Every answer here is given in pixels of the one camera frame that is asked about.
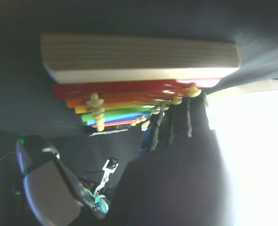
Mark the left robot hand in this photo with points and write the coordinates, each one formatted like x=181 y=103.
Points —
x=176 y=183

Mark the packaged pliers blister card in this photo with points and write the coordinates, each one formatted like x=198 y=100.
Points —
x=106 y=133

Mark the rainbow xylophone hand piano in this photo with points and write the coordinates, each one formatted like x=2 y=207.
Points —
x=129 y=56

